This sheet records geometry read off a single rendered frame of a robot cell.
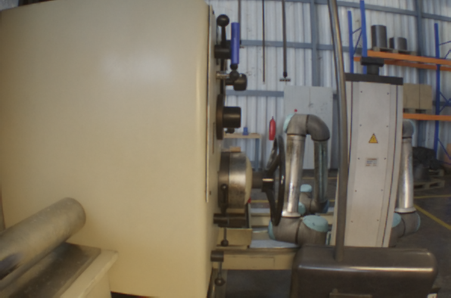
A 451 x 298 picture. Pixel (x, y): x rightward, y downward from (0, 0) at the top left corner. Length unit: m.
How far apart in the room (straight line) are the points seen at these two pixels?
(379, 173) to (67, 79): 1.47
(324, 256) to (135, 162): 0.50
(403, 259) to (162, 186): 0.60
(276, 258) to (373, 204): 0.71
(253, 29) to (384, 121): 7.41
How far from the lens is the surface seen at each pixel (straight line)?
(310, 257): 0.74
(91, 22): 0.92
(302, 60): 8.92
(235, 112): 1.07
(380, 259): 0.76
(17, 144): 1.03
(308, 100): 8.27
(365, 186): 1.76
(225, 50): 0.92
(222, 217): 1.11
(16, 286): 0.78
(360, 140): 1.70
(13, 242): 0.70
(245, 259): 2.11
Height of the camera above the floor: 1.61
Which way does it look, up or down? 5 degrees down
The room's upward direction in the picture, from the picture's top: 1 degrees clockwise
